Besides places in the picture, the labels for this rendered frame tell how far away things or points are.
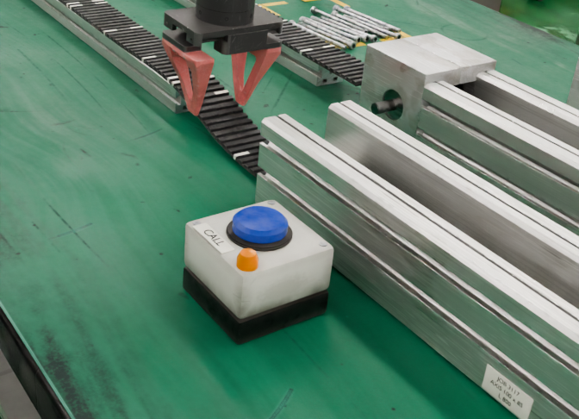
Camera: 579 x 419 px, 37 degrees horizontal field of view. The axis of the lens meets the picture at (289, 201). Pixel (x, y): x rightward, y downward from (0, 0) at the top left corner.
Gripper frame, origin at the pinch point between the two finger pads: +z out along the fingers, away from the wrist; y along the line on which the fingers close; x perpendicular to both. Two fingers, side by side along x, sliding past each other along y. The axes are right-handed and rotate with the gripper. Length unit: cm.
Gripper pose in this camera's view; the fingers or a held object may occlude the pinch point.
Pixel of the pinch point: (217, 101)
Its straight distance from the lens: 91.4
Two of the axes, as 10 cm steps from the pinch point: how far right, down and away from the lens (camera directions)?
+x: -6.0, -4.7, 6.5
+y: 7.9, -2.3, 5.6
